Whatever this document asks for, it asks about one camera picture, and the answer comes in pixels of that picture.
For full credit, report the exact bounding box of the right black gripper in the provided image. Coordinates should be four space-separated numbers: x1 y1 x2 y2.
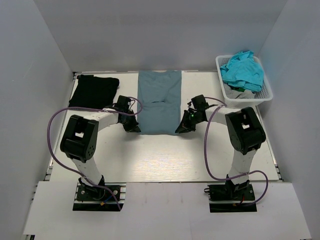
176 109 204 134

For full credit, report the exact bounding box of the grey-blue t-shirt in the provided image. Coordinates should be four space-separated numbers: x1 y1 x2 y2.
137 70 182 135

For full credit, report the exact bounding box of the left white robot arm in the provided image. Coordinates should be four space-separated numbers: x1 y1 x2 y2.
60 95 141 200

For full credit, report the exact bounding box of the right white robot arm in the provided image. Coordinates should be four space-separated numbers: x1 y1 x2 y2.
175 94 266 200

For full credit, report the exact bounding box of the grey t-shirt in basket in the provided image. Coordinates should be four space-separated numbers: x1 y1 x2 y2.
223 83 256 99

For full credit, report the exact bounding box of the folded black t-shirt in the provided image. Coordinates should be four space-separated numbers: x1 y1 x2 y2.
68 74 120 109

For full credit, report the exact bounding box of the green item in basket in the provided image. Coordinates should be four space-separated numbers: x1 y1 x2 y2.
230 86 245 92

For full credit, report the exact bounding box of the turquoise t-shirt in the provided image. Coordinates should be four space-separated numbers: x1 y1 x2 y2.
219 50 264 93

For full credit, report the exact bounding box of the white plastic laundry basket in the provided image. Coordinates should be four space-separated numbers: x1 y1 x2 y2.
215 55 273 109

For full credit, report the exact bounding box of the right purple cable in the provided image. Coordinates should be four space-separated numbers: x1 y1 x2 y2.
186 96 270 206

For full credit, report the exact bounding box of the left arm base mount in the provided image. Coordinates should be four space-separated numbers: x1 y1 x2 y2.
72 178 127 212

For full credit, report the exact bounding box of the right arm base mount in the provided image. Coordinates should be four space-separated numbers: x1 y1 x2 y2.
203 183 257 213

